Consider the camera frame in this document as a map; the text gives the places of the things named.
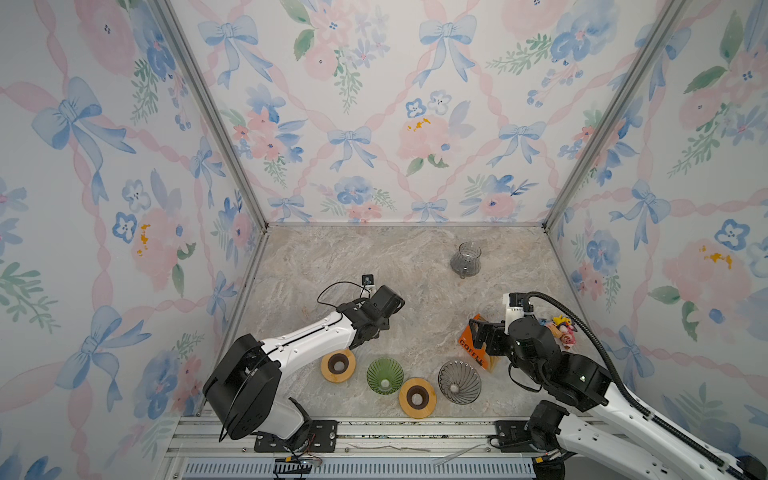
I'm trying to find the black corrugated cable conduit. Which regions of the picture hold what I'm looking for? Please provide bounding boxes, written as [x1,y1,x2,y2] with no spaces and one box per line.
[518,290,763,475]

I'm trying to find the grey glass dripper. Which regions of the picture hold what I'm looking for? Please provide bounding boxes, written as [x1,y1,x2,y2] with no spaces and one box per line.
[438,360,482,405]

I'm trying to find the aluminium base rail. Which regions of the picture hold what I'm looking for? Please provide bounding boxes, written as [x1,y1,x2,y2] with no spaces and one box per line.
[156,416,542,479]

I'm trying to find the green glass dripper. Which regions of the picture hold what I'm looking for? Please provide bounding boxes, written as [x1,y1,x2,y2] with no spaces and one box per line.
[366,358,404,395]

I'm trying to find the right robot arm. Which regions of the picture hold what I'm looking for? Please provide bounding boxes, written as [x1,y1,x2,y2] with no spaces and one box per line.
[468,315,767,479]

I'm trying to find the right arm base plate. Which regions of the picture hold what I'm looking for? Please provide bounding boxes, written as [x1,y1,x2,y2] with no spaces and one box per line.
[490,420,537,453]

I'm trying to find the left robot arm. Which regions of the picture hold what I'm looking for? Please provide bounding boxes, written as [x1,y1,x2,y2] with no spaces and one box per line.
[203,285,405,452]

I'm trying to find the small colourful toy figure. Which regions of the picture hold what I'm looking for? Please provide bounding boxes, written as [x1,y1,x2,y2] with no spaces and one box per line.
[546,316,577,350]

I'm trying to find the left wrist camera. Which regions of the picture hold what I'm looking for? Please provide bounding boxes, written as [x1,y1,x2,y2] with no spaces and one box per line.
[361,274,375,296]

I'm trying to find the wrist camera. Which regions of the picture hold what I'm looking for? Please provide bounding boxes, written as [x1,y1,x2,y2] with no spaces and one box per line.
[361,274,375,296]
[503,292,534,330]

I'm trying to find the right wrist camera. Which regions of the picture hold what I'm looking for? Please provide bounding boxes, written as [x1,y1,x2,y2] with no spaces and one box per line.
[503,292,534,330]

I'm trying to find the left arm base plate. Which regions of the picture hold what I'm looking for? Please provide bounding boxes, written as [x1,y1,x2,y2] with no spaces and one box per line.
[254,420,339,455]

